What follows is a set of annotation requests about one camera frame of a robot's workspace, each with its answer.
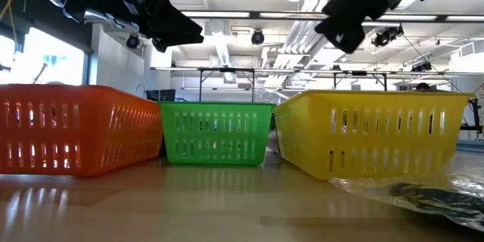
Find bagged white toothbrush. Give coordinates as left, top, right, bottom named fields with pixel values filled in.
left=253, top=88, right=290, bottom=104

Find green plastic basket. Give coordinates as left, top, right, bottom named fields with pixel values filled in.
left=158, top=101, right=276, bottom=166

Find yellow plastic basket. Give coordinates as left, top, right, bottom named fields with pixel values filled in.
left=272, top=89, right=476, bottom=181

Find bright window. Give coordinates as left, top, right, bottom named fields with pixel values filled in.
left=0, top=26, right=92, bottom=86

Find orange plastic basket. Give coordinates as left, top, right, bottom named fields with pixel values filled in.
left=0, top=83, right=164, bottom=178

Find black equipment stand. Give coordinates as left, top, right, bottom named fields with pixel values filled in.
left=459, top=97, right=484, bottom=140

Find blue mat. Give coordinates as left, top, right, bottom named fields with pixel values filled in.
left=455, top=138, right=484, bottom=153

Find black coil in clear bag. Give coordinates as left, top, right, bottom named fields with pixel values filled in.
left=327, top=173, right=484, bottom=234

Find ceiling light rail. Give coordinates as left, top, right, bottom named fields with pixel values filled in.
left=181, top=9, right=484, bottom=23

